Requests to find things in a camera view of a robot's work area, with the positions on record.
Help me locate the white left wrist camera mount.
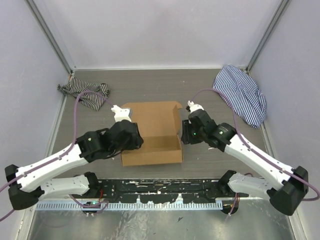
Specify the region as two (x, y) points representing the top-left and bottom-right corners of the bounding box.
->
(111, 105), (132, 122)

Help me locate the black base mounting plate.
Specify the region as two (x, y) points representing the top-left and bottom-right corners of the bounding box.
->
(73, 178), (235, 204)

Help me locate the white slotted cable duct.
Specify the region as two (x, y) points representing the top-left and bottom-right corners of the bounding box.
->
(35, 200), (223, 211)

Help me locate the black white striped cloth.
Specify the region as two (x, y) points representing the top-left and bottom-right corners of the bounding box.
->
(57, 76), (111, 111)

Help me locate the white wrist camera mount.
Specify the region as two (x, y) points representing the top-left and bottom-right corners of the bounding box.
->
(111, 105), (132, 122)
(185, 100), (204, 114)

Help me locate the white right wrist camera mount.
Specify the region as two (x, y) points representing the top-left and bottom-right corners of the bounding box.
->
(185, 100), (204, 114)

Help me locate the left aluminium corner post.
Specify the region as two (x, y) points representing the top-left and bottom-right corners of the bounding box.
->
(25, 0), (75, 75)

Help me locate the right aluminium corner post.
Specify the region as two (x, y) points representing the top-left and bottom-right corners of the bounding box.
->
(245, 0), (291, 74)

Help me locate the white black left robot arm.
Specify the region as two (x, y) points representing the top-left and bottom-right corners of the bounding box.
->
(5, 120), (144, 211)

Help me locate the blue white striped cloth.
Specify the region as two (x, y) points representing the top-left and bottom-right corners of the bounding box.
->
(212, 65), (267, 129)

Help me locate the aluminium corner post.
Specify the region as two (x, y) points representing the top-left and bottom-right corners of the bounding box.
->
(245, 0), (291, 74)
(25, 0), (75, 75)

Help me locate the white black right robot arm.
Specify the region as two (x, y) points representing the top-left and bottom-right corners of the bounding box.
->
(181, 104), (309, 216)

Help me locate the brown cardboard box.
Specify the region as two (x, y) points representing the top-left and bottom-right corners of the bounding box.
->
(121, 101), (183, 167)

